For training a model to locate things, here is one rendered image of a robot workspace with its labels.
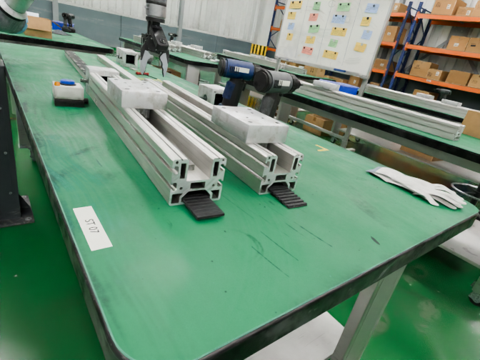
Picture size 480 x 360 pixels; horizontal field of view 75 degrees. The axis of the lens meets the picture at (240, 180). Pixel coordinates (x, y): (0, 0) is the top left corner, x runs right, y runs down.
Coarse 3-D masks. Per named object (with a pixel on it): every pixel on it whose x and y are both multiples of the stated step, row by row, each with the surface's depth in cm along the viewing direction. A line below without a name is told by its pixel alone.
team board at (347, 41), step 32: (288, 0) 405; (320, 0) 367; (352, 0) 336; (384, 0) 309; (288, 32) 411; (320, 32) 372; (352, 32) 340; (384, 32) 315; (320, 64) 377; (352, 64) 344; (320, 128) 392
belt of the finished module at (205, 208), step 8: (192, 192) 57; (200, 192) 57; (184, 200) 54; (192, 200) 54; (200, 200) 55; (208, 200) 55; (192, 208) 52; (200, 208) 52; (208, 208) 53; (216, 208) 53; (200, 216) 50; (208, 216) 50; (216, 216) 51
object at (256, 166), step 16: (144, 80) 118; (176, 96) 97; (192, 96) 102; (176, 112) 95; (192, 112) 86; (208, 112) 93; (192, 128) 87; (208, 128) 79; (224, 144) 73; (240, 144) 67; (256, 144) 65; (272, 144) 69; (240, 160) 68; (256, 160) 64; (272, 160) 62; (288, 160) 66; (240, 176) 68; (256, 176) 63; (272, 176) 63; (288, 176) 66; (256, 192) 64
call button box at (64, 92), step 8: (56, 88) 92; (64, 88) 93; (72, 88) 94; (80, 88) 95; (56, 96) 92; (64, 96) 94; (72, 96) 95; (80, 96) 96; (56, 104) 93; (64, 104) 94; (72, 104) 96; (80, 104) 97
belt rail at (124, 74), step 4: (100, 56) 200; (104, 56) 204; (100, 60) 200; (104, 60) 189; (108, 60) 190; (104, 64) 190; (108, 64) 182; (112, 64) 177; (116, 64) 180; (112, 68) 176; (116, 68) 167; (120, 68) 169; (120, 72) 160; (124, 72) 158; (128, 72) 161; (124, 76) 153; (128, 76) 148; (132, 76) 151; (136, 80) 144; (140, 80) 145
